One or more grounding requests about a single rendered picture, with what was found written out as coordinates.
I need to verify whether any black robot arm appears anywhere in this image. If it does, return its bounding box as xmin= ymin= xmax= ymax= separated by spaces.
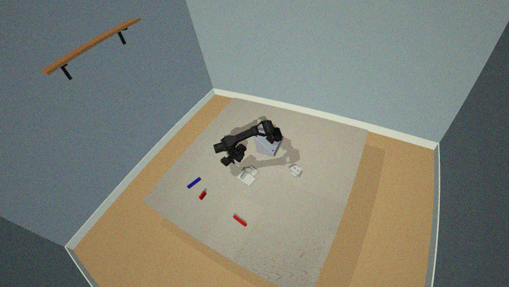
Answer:
xmin=214 ymin=120 xmax=282 ymax=162

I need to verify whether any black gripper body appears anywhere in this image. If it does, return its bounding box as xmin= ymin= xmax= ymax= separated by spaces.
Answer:
xmin=220 ymin=143 xmax=247 ymax=166

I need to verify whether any blue flat bar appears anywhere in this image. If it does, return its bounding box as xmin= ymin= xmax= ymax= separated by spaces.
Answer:
xmin=187 ymin=177 xmax=201 ymax=189

